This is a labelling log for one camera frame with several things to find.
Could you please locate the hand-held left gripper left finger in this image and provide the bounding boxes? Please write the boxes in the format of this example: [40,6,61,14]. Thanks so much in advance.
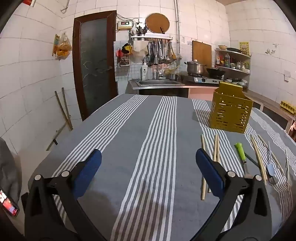
[24,149,109,241]

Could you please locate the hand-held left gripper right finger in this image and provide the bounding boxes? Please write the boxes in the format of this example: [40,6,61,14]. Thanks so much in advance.
[196,148,273,241]

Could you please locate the yellow perforated utensil holder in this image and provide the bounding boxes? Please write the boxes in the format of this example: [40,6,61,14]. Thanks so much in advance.
[209,81,253,134]

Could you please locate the metal spoon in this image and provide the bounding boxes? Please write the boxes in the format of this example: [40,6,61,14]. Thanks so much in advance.
[265,141,276,178]

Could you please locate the row of hanging kitchen utensils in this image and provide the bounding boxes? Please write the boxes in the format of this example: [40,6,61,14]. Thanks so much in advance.
[148,39,177,64]

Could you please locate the grey white striped tablecloth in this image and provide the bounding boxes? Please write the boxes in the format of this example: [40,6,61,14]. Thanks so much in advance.
[28,94,296,241]

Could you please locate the wooden stick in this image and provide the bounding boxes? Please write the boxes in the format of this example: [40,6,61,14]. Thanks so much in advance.
[54,91,73,131]
[61,88,71,123]

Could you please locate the grey clothing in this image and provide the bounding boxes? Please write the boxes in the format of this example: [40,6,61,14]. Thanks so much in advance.
[0,137,22,204]

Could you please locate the smartphone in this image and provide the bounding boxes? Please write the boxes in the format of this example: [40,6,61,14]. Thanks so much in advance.
[0,189,20,217]

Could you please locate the gas stove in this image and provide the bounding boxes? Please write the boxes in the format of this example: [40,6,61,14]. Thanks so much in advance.
[181,74,222,84]

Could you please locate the kitchen counter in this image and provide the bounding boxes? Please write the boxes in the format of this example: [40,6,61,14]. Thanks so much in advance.
[243,89,296,132]

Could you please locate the black wok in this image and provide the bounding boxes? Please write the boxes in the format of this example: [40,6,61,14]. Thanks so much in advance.
[206,67,226,78]

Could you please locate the dark wooden glass door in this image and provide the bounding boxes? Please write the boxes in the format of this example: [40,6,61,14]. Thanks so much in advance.
[73,10,117,121]

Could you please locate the stainless steel sink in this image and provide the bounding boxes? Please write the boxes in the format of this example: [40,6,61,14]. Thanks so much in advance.
[132,79,183,90]

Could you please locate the yellow egg tray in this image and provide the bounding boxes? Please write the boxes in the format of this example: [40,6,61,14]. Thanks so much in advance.
[280,100,296,114]

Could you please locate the steel pot with lid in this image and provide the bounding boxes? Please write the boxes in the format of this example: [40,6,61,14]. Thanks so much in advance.
[184,60,207,76]

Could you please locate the metal faucet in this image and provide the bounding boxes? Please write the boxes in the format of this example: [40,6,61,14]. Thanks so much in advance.
[155,57,164,80]

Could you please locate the rectangular wooden cutting board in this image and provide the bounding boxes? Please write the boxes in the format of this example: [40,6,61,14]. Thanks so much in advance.
[192,40,212,67]

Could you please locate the hanging bag of oranges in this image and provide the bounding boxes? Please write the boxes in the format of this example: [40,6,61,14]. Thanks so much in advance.
[55,32,73,59]

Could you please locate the yellow black gloves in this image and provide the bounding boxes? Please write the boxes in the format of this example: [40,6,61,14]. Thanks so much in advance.
[121,43,133,55]

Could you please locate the hanging wooden board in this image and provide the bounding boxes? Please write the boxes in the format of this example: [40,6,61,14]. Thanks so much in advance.
[52,34,60,57]

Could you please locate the metal cup with knives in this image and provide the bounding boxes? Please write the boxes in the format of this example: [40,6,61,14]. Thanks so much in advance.
[135,24,148,36]

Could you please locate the round wooden cutting board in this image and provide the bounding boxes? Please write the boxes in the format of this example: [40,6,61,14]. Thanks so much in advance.
[145,13,170,34]

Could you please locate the corner wall shelf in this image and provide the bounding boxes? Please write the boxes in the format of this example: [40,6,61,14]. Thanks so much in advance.
[214,47,252,86]

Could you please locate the wall suction hooks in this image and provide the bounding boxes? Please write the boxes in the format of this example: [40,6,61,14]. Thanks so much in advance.
[265,44,278,55]

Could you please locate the vertical wall pipe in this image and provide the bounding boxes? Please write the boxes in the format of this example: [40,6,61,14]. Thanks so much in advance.
[174,0,182,61]

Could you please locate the metal wall rack shelf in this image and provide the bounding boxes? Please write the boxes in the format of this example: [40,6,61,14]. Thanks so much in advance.
[131,34,174,42]

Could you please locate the white wall control box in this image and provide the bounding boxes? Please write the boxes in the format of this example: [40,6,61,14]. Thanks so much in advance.
[117,21,133,30]

